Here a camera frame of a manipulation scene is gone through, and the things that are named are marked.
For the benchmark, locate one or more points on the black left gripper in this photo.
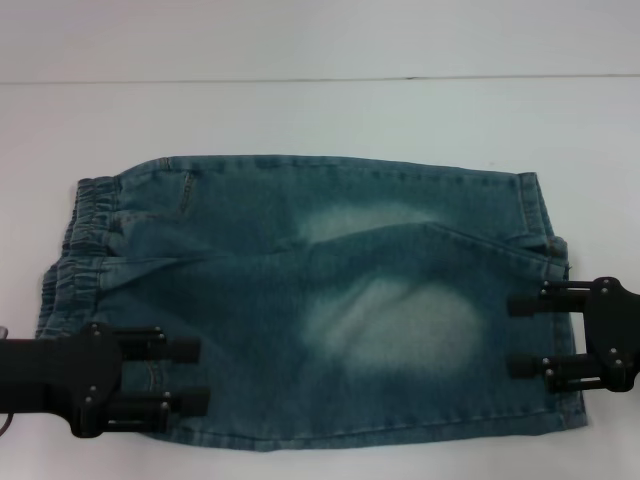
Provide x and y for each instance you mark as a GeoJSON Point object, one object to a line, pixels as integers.
{"type": "Point", "coordinates": [50, 375]}

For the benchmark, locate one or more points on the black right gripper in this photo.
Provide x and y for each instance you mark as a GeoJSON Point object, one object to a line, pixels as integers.
{"type": "Point", "coordinates": [622, 335]}

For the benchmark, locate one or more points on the blue denim shorts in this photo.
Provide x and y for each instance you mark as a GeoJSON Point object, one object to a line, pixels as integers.
{"type": "Point", "coordinates": [280, 260]}

